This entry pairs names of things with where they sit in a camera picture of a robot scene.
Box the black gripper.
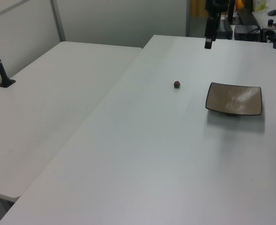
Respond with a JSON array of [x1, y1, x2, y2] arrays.
[[204, 0, 230, 50]]

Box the square brown ceramic plate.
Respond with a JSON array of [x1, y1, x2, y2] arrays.
[[205, 82, 263, 117]]

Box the black power supply box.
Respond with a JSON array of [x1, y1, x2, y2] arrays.
[[216, 19, 233, 38]]

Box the black electronics box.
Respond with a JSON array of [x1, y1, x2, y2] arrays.
[[233, 24, 262, 42]]

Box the black keyboard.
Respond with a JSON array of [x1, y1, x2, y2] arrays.
[[237, 10, 261, 25]]

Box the green and white box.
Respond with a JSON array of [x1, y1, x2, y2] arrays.
[[252, 0, 268, 12]]

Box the black monitor stand post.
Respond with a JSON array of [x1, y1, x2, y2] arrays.
[[227, 0, 235, 24]]

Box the black cable bundle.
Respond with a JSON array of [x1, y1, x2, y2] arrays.
[[259, 27, 276, 44]]

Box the grey partition corner post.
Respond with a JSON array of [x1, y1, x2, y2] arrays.
[[50, 0, 67, 43]]

